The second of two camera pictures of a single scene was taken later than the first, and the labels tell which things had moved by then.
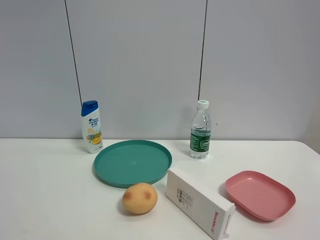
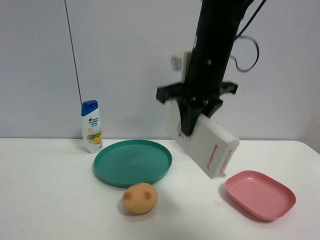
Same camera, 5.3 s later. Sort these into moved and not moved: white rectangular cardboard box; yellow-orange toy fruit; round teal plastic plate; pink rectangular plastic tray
Moved: white rectangular cardboard box
Not moved: round teal plastic plate; pink rectangular plastic tray; yellow-orange toy fruit
